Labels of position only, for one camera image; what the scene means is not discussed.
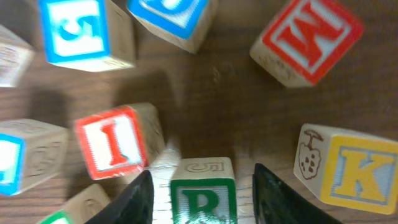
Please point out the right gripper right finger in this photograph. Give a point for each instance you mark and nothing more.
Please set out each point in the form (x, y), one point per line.
(277, 203)

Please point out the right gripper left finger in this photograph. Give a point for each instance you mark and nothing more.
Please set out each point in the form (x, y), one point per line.
(134, 205)

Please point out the green R block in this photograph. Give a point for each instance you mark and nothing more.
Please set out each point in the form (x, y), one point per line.
(203, 190)

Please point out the blue L block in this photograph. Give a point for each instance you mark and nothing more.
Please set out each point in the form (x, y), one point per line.
(31, 153)

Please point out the green J block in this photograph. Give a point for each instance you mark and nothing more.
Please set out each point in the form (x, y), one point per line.
(80, 208)

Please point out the red I block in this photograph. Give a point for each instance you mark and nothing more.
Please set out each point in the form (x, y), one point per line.
(120, 142)

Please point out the yellow K block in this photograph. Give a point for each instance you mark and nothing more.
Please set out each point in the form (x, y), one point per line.
(348, 168)

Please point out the red M block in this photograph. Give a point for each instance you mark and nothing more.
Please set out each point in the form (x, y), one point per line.
(305, 40)

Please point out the blue 5 block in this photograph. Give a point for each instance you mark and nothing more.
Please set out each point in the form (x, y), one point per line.
(87, 35)

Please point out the blue D block right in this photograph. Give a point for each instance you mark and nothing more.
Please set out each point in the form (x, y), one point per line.
(183, 23)

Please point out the blue d block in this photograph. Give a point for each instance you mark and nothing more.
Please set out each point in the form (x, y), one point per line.
(183, 23)
(16, 56)

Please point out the blue D block left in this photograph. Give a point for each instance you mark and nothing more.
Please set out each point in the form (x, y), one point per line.
(16, 56)

